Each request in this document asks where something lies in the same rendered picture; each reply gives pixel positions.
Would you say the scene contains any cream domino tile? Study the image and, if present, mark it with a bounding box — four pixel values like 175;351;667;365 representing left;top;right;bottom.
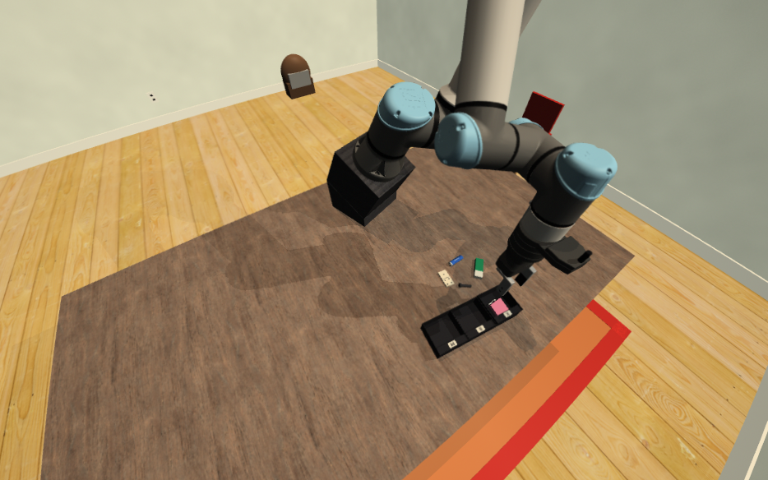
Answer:
438;270;454;287

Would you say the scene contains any black rack of bins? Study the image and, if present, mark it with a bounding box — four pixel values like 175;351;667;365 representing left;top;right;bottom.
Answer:
420;286;523;358

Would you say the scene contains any green and white eraser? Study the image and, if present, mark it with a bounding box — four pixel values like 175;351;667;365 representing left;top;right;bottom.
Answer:
474;258;483;279

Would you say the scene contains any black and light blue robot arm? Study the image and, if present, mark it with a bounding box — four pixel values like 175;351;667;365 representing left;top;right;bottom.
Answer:
353;0;618;228

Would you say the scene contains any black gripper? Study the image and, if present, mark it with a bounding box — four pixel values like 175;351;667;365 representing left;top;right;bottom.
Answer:
496;206;593;296

